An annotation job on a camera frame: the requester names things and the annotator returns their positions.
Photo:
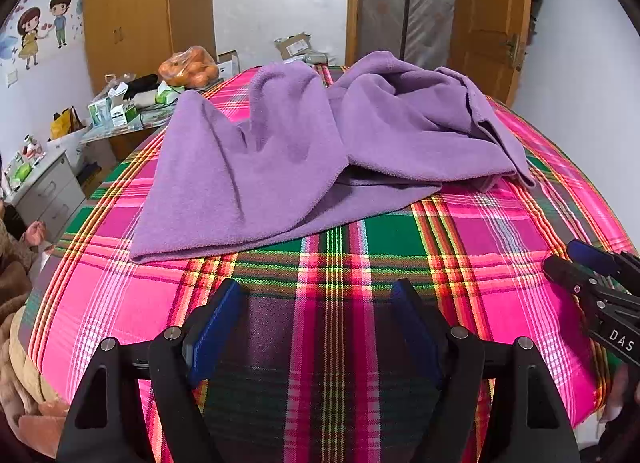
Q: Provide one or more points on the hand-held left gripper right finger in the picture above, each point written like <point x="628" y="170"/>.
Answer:
<point x="412" y="328"/>

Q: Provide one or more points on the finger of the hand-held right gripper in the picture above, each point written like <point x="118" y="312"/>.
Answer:
<point x="590" y="254"/>
<point x="567" y="274"/>

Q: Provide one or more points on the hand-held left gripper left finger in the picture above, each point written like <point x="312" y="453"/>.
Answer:
<point x="216" y="328"/>

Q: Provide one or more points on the purple fleece pants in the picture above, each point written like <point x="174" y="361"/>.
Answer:
<point x="300" y="153"/>

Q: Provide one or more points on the person's right hand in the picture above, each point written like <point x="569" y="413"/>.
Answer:
<point x="627" y="390"/>

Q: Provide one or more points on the pink plaid bed sheet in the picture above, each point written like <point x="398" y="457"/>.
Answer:
<point x="500" y="263"/>

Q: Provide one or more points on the grey drawer cabinet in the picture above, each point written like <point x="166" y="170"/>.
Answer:
<point x="50" y="193"/>

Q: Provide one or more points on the folding table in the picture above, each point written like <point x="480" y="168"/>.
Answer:
<point x="115" y="132"/>

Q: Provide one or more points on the white bag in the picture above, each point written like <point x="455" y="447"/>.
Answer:
<point x="75" y="148"/>

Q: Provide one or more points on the white green medicine box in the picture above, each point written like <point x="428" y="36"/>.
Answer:
<point x="124" y="113"/>

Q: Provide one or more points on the green tissue box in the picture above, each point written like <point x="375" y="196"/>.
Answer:
<point x="169" y="93"/>

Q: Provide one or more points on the green packet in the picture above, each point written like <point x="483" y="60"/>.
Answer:
<point x="22" y="172"/>

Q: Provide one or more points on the black cloth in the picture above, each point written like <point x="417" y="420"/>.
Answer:
<point x="140" y="85"/>

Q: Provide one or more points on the yellow bag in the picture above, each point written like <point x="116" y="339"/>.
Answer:
<point x="65" y="123"/>

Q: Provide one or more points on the bag of oranges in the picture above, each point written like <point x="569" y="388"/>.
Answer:
<point x="190" y="68"/>

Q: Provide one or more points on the white carton box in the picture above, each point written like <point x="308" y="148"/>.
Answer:
<point x="229" y="63"/>

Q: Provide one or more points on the wooden door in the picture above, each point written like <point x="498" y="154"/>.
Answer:
<point x="487" y="8"/>

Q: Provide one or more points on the grey parcel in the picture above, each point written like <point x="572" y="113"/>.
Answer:
<point x="315" y="58"/>

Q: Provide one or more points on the cardboard box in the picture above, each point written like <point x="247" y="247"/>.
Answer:
<point x="292" y="45"/>

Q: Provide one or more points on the wooden wardrobe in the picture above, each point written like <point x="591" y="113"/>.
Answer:
<point x="145" y="18"/>

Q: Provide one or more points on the white wall switch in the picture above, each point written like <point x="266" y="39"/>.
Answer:
<point x="12" y="77"/>

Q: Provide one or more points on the wooden door frame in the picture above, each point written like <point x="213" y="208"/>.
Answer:
<point x="353" y="3"/>

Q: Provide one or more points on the cartoon wall sticker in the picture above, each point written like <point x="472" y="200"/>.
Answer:
<point x="45" y="18"/>

